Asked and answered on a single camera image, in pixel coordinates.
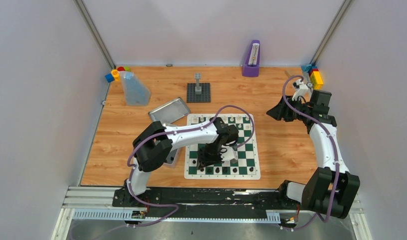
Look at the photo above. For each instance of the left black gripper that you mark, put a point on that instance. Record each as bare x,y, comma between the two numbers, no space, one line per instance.
207,154

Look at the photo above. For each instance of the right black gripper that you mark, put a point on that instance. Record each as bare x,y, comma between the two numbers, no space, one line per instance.
281,111

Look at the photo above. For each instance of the metal tin with black pieces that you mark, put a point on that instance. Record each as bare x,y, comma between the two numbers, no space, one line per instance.
172,158

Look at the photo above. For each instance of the green white chess mat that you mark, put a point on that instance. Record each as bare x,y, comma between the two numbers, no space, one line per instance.
247,154

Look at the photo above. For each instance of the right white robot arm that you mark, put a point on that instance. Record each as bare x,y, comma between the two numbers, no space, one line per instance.
332,188

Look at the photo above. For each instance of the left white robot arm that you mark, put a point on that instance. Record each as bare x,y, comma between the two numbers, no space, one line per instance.
152,147

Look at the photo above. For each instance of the small wooden block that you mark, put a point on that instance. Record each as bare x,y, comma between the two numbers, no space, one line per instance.
288,74

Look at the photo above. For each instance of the yellow toy block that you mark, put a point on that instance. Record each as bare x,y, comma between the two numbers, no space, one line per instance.
316,80

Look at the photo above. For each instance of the purple metronome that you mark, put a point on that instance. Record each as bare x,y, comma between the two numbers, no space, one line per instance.
251,62

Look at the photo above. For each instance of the metal tin lid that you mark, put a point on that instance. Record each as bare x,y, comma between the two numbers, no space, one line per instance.
170,112

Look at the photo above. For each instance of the dark grey lego baseplate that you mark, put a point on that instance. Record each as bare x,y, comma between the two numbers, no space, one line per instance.
202,96

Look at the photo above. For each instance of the grey lego tower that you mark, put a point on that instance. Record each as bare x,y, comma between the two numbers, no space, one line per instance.
198,87

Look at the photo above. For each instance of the translucent blue plastic container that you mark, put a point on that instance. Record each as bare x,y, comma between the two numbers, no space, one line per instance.
135,91

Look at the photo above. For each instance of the colourful toy blocks left corner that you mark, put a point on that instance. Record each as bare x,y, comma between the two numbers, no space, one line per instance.
116,74

